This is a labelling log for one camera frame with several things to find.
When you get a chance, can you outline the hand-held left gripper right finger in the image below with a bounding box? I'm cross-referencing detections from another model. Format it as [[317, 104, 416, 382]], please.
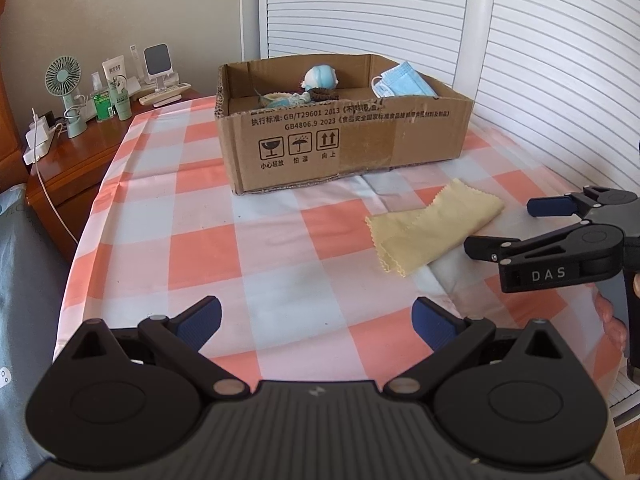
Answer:
[[382, 297, 571, 401]]

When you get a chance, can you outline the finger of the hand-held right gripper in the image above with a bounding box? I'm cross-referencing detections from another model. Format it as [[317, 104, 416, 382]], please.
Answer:
[[527, 186, 640, 222], [464, 224, 627, 293]]

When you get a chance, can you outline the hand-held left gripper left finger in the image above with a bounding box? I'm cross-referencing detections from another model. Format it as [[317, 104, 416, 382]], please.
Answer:
[[70, 296, 250, 401]]

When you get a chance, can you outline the yellow cleaning cloth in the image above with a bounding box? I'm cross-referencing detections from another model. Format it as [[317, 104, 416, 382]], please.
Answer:
[[365, 177, 505, 277]]

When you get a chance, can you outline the blue face mask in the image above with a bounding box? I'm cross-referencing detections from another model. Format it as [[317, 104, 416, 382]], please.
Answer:
[[371, 60, 441, 100]]

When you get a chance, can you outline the brown cardboard box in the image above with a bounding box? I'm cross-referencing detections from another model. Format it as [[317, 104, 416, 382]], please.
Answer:
[[215, 54, 473, 196]]

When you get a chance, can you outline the floral fabric pouch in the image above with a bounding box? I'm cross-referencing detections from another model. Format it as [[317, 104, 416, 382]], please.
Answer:
[[254, 90, 313, 110]]

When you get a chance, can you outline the plush doll with blue hat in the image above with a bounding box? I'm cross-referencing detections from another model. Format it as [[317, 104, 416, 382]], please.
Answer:
[[301, 65, 341, 92]]

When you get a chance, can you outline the person's right hand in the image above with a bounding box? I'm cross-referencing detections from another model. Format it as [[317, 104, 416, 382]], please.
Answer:
[[594, 274, 640, 357]]

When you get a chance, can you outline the pink checkered tablecloth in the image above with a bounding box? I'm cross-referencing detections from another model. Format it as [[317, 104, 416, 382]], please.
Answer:
[[55, 92, 626, 396]]

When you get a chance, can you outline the light blue bed sheet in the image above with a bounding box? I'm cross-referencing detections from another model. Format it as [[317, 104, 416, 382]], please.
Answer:
[[0, 185, 76, 461]]

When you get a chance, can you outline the wooden nightstand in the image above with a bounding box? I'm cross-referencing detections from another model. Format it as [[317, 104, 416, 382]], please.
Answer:
[[25, 87, 201, 266]]

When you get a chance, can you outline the white remote control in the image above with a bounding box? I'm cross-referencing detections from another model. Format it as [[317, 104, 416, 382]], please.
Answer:
[[139, 82, 191, 107]]

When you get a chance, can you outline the green bottle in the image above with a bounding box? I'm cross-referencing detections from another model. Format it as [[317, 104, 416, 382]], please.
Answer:
[[94, 91, 115, 123]]

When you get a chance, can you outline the green cosmetic tube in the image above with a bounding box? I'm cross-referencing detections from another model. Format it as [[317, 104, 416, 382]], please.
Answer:
[[114, 77, 132, 122]]

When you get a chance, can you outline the white power strip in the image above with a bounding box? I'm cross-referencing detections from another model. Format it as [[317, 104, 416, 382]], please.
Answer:
[[22, 127, 56, 165]]

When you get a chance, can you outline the white phone stand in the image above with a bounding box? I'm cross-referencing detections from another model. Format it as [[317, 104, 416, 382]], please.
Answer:
[[142, 44, 178, 86]]

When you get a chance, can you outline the white cosmetic tube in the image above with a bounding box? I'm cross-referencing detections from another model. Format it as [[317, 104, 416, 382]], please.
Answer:
[[102, 55, 126, 86]]

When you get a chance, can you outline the green desk fan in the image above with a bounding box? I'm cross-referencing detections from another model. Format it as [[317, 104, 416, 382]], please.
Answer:
[[45, 57, 83, 138]]

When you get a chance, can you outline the wooden headboard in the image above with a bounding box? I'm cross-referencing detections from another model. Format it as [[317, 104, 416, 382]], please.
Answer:
[[0, 0, 31, 191]]

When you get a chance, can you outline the white power cable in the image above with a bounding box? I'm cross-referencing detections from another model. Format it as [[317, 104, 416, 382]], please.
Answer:
[[31, 107, 78, 243]]

